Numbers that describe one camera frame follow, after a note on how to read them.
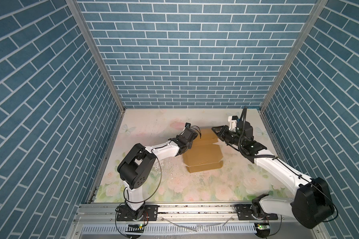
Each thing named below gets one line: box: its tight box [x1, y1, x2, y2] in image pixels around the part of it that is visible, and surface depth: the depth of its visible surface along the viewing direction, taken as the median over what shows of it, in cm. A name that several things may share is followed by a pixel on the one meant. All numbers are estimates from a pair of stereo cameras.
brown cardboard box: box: [182, 128, 224, 173], surface depth 93 cm
